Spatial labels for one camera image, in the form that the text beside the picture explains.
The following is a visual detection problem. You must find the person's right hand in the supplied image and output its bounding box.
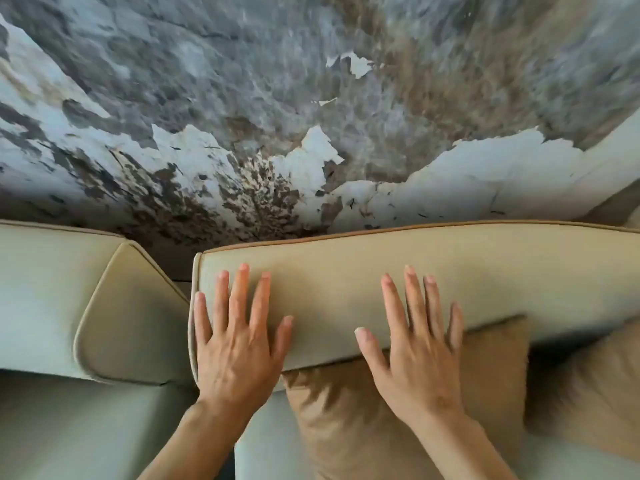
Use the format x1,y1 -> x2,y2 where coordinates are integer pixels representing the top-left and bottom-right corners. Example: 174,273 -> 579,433
354,265 -> 466,428

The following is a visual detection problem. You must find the person's left hand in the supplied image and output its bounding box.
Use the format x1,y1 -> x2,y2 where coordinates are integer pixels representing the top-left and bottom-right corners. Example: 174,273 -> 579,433
192,264 -> 295,416

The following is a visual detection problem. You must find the beige sofa back cushion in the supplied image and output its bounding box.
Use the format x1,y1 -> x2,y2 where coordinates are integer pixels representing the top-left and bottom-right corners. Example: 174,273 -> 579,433
187,220 -> 640,381
0,220 -> 199,387

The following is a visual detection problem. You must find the person's left forearm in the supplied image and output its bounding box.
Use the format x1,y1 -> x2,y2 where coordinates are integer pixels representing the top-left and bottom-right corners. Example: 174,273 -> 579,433
137,399 -> 263,480

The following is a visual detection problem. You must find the person's right forearm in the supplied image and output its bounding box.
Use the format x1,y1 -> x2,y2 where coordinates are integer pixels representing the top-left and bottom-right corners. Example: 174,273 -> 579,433
407,412 -> 520,480

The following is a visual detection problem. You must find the tan throw pillow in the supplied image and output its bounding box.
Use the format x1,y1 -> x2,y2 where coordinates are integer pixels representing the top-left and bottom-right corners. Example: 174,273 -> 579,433
281,316 -> 532,480
523,319 -> 640,464

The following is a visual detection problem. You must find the beige sofa seat cushion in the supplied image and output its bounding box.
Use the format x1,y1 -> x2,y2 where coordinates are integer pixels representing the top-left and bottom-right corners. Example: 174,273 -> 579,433
234,390 -> 640,480
0,369 -> 202,480

